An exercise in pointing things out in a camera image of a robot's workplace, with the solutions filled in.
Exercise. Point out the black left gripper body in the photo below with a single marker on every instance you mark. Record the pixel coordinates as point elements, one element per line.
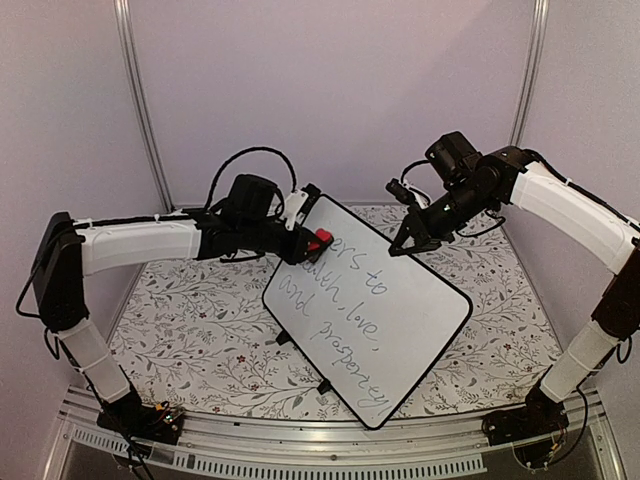
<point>289,254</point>

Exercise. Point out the red whiteboard eraser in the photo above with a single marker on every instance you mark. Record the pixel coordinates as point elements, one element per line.
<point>320,241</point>

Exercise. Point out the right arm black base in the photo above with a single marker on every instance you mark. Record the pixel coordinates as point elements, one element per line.
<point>540,425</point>

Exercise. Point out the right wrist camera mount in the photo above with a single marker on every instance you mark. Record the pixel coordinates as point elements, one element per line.
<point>407,194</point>

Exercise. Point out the right aluminium frame post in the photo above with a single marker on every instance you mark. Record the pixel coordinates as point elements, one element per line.
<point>532,64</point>

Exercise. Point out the left aluminium frame post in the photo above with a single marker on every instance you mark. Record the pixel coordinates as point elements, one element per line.
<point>140,104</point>

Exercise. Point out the aluminium front rail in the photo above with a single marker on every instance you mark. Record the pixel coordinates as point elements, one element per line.
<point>225,447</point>

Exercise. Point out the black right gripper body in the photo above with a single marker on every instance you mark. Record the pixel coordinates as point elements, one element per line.
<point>463,208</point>

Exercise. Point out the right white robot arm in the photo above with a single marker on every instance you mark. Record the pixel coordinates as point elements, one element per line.
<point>476,183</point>

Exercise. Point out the aluminium frame post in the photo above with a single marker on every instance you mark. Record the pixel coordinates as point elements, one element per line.
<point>532,64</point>
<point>140,104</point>

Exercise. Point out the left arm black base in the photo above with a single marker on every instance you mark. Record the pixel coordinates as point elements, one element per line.
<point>130,417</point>

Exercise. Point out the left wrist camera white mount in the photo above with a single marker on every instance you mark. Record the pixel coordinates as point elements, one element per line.
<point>299,201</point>

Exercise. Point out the white whiteboard black frame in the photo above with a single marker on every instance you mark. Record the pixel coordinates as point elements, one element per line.
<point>372,325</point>

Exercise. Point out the black whiteboard stand foot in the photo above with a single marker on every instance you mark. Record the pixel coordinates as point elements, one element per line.
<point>283,338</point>

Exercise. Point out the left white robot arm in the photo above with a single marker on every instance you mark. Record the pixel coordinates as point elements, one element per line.
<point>254,218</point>

